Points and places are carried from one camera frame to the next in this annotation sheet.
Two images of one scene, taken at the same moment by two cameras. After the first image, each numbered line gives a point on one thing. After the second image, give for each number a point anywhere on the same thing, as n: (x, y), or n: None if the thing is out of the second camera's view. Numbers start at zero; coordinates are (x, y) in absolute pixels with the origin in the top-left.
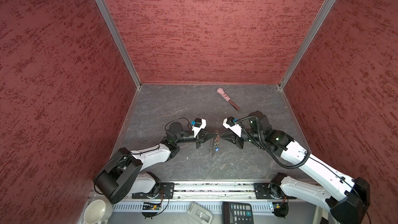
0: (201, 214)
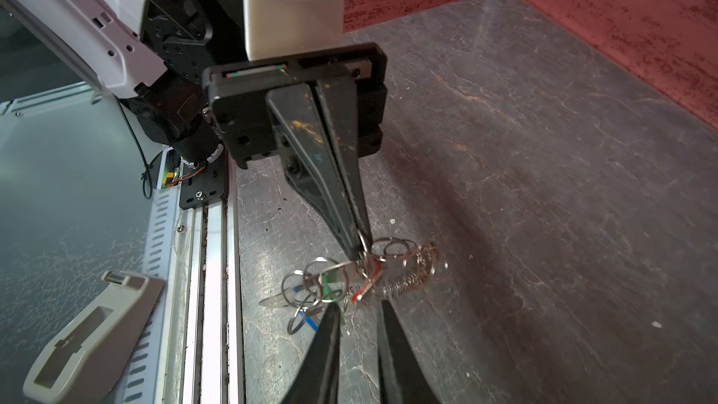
0: (85, 363)
